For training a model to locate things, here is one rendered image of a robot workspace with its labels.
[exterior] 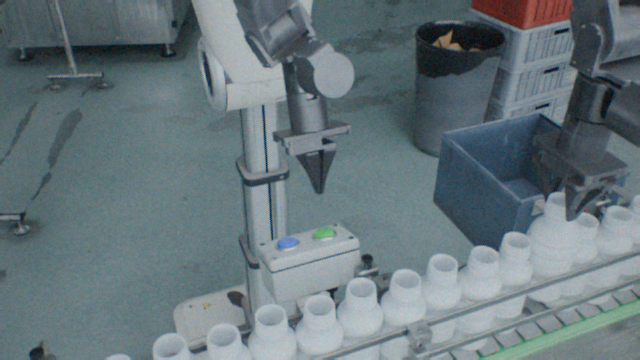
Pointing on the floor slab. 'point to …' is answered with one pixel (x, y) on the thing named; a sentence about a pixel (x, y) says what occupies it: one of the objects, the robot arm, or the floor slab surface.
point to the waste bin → (452, 79)
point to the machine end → (92, 23)
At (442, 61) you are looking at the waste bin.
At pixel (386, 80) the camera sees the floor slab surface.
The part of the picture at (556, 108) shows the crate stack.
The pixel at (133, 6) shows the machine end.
